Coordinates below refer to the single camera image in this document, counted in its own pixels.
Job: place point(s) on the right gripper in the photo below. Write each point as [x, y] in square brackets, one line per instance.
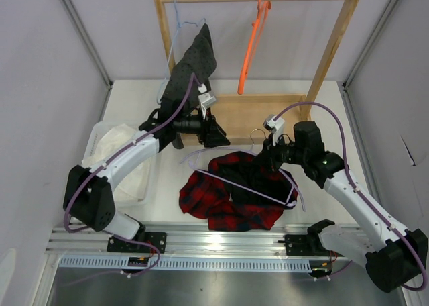
[267, 158]

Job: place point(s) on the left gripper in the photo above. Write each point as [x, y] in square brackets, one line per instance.
[210, 134]

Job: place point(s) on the purple plastic hanger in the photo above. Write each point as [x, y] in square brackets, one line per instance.
[193, 157]

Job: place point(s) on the red plaid skirt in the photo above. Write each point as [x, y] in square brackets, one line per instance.
[228, 208]

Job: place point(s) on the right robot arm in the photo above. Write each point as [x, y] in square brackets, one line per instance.
[392, 255]

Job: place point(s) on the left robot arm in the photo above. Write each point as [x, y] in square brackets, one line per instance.
[89, 191]

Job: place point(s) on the orange plastic hanger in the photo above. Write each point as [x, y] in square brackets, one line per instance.
[263, 8]

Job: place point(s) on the wooden clothes rack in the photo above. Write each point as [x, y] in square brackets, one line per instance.
[238, 114]

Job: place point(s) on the grey dotted garment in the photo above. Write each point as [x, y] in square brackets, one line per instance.
[196, 66]

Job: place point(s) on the white cloth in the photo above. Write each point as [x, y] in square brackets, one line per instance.
[132, 188]

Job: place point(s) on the white plastic basket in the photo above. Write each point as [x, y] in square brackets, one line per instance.
[150, 188]

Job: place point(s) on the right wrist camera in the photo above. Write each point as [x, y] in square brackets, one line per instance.
[275, 126]

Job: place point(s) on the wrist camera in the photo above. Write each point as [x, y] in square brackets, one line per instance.
[206, 98]
[275, 126]

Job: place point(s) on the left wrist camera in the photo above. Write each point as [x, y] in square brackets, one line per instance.
[206, 98]

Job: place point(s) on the aluminium mounting rail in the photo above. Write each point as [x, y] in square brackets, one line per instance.
[182, 239]

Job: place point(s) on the slotted cable duct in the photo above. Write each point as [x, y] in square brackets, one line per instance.
[182, 263]

